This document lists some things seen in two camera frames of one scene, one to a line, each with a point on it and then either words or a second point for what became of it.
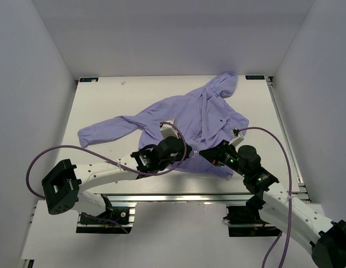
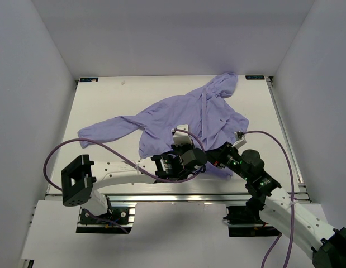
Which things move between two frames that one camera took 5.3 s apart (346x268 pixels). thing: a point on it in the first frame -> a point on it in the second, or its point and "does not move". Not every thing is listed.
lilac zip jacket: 197,118 does not move
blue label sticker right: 255,77 does not move
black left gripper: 180,156 -> 176,148
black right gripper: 215,154 does not move
